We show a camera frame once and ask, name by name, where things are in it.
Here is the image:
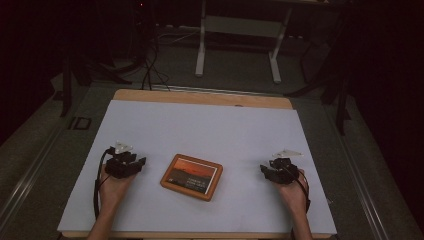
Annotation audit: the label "wooden photo frame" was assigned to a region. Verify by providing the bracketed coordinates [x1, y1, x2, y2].
[159, 153, 224, 202]

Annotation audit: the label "white metal desk frame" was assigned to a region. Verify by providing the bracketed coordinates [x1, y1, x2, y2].
[194, 0, 295, 85]

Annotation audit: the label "wooden table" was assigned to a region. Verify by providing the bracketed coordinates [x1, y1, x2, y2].
[56, 88, 338, 240]

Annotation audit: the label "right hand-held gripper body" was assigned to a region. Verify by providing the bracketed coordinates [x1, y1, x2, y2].
[269, 149, 305, 185]

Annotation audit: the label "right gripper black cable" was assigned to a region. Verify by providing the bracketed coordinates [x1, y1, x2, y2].
[290, 168, 312, 240]

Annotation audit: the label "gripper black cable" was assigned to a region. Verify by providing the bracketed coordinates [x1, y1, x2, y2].
[290, 168, 312, 240]
[92, 147, 116, 221]

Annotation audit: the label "black floor cables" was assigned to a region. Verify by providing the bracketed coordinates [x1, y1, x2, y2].
[133, 19, 201, 92]

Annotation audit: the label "person's left hand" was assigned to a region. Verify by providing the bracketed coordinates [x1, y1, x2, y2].
[98, 163, 138, 214]

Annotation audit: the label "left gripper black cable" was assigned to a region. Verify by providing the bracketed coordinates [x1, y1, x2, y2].
[92, 147, 116, 221]

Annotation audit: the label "aluminium floor rail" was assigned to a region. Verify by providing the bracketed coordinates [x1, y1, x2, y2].
[0, 123, 73, 231]
[328, 99, 392, 240]

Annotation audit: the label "black metal stand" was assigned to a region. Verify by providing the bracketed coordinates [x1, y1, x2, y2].
[59, 46, 134, 118]
[284, 6, 353, 136]

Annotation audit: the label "person's right hand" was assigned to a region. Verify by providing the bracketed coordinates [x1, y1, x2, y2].
[273, 168, 310, 215]

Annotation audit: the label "white table mat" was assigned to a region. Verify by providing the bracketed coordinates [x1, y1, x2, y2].
[56, 99, 338, 235]

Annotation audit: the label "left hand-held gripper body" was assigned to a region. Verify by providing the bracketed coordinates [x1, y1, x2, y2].
[105, 141, 142, 180]

